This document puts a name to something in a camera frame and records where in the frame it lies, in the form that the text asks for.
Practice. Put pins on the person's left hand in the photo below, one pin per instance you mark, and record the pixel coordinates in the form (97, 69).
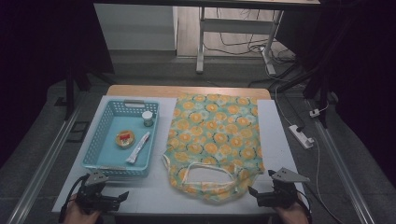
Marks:
(79, 216)

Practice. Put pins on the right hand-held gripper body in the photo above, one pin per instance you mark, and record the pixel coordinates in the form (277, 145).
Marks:
(281, 196)

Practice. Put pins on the small jar with white lid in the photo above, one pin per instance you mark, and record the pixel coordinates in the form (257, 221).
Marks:
(147, 118)

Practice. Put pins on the round tin with red label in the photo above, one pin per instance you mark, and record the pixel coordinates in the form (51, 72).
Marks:
(125, 138)

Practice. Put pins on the floral cloth bag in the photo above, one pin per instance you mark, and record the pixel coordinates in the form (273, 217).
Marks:
(214, 137)

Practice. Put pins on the black metal stand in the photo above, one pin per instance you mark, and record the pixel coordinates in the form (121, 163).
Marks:
(314, 84)
(70, 90)

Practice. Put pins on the white table mat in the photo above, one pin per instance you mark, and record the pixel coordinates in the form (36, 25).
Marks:
(155, 189)

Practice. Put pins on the blue plastic basket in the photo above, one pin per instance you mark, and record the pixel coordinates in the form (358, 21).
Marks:
(107, 152)

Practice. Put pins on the black plug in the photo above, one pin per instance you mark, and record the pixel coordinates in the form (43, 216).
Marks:
(299, 128)

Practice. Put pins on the person's right hand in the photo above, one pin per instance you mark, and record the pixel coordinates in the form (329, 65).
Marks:
(292, 216)

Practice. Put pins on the small white adapter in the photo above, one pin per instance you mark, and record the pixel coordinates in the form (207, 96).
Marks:
(314, 113)

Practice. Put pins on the white power strip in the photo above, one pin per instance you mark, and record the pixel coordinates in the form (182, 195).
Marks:
(300, 137)

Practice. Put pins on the white desk frame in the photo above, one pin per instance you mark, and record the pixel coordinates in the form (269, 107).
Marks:
(236, 26)

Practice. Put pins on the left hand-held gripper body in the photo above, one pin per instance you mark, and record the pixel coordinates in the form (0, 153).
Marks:
(91, 196)

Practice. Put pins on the aluminium floor rail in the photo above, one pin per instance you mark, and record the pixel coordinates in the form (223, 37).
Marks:
(342, 165)
(40, 174)

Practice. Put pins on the white cabinet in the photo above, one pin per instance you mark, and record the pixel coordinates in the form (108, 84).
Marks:
(134, 26)

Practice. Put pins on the white tube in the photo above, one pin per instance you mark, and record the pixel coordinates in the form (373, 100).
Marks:
(138, 147)

